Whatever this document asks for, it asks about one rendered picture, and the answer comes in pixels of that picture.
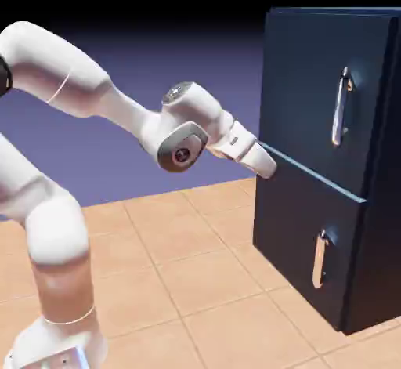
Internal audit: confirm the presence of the short silver door handle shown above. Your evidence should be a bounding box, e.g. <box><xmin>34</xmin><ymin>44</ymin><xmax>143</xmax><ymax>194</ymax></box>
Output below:
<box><xmin>312</xmin><ymin>229</ymin><xmax>331</xmax><ymax>290</ymax></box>

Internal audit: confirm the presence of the large dark blue cabinet door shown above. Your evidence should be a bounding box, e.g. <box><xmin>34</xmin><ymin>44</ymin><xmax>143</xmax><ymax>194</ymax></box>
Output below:
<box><xmin>257</xmin><ymin>10</ymin><xmax>396</xmax><ymax>197</ymax></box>

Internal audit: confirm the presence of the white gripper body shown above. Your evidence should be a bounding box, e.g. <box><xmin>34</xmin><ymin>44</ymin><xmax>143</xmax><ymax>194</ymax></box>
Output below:
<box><xmin>239</xmin><ymin>142</ymin><xmax>278</xmax><ymax>179</ymax></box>

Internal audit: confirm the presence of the small dark blue cabinet door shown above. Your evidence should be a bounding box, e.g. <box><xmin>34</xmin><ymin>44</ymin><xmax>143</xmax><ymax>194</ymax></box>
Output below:
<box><xmin>252</xmin><ymin>147</ymin><xmax>367</xmax><ymax>332</ymax></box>

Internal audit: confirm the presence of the dark blue cabinet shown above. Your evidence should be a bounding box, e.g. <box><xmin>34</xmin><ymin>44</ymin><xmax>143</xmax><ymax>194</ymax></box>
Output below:
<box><xmin>252</xmin><ymin>6</ymin><xmax>401</xmax><ymax>335</ymax></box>

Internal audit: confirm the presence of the long silver door handle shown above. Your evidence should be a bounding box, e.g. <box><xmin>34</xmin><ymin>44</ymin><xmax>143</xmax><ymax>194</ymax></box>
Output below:
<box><xmin>331</xmin><ymin>67</ymin><xmax>354</xmax><ymax>147</ymax></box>

